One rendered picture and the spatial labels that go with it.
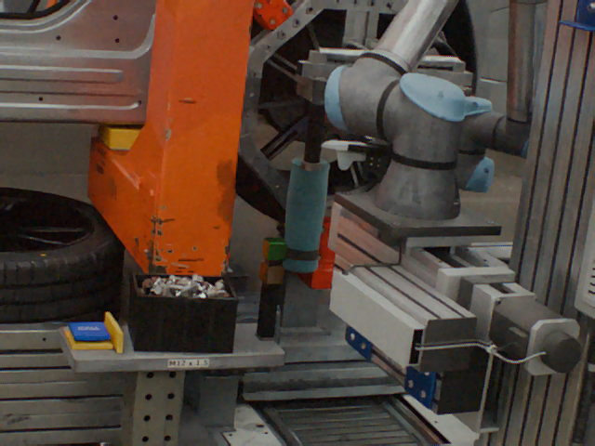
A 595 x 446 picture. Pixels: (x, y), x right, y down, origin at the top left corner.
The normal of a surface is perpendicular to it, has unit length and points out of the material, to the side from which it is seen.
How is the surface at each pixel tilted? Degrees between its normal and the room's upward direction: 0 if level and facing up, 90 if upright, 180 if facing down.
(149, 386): 90
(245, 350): 0
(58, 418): 90
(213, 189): 90
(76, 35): 90
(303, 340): 0
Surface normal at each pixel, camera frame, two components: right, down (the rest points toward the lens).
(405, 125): -0.68, 0.20
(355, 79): -0.39, -0.55
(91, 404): 0.35, 0.29
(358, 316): -0.90, 0.02
